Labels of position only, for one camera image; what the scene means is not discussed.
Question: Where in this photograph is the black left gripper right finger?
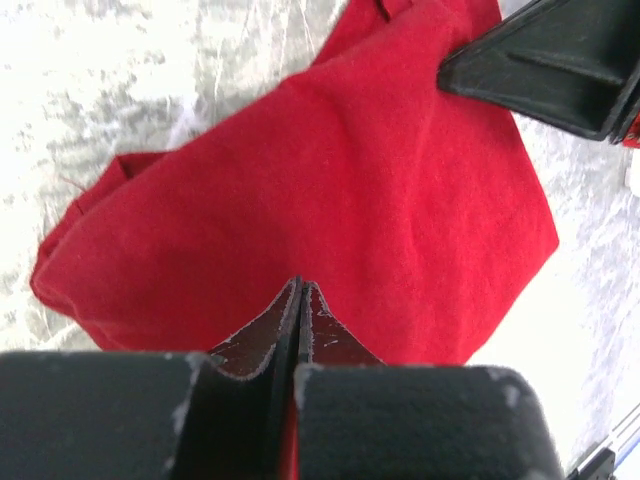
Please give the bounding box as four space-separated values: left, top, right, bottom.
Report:
294 283 563 479

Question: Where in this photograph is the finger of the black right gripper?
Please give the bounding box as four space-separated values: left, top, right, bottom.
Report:
437 0 639 143

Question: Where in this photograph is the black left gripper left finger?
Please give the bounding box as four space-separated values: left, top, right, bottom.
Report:
1 278 303 479

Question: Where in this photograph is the red t shirt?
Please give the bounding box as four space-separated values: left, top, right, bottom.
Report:
30 1 559 364

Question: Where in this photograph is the aluminium frame rail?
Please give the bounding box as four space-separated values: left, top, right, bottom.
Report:
567 405 639 480

